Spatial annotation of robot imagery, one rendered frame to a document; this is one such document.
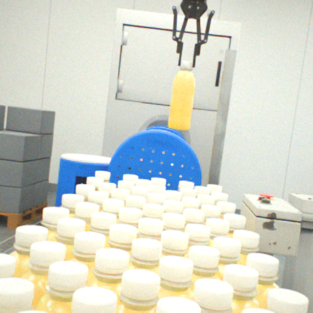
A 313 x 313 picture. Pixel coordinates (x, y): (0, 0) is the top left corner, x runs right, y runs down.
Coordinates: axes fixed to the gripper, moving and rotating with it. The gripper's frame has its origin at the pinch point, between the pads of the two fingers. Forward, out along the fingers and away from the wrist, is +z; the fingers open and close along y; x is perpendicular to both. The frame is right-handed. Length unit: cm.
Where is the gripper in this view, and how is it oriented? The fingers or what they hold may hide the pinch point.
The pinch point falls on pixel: (187, 55)
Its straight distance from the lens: 155.2
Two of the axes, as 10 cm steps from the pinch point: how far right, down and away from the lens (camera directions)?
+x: -0.2, 0.9, -10.0
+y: -9.9, -1.2, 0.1
